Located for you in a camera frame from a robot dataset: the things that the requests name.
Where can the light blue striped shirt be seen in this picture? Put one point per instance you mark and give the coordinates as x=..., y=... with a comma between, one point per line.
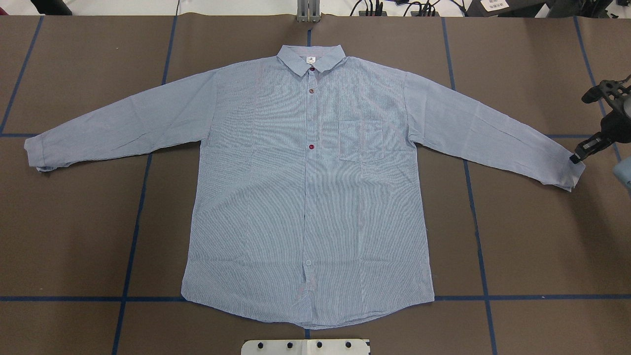
x=308, y=204

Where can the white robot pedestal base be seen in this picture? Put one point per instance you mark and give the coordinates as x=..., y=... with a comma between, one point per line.
x=307, y=347

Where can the aluminium frame post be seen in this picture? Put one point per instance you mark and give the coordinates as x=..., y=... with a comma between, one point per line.
x=308, y=11

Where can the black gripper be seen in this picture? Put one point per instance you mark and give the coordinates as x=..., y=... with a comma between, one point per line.
x=617, y=126

